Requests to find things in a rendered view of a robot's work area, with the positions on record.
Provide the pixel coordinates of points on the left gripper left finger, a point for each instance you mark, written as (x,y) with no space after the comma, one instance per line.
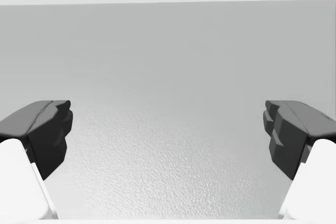
(31,134)

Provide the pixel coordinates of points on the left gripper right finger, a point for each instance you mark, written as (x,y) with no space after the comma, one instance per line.
(302,134)

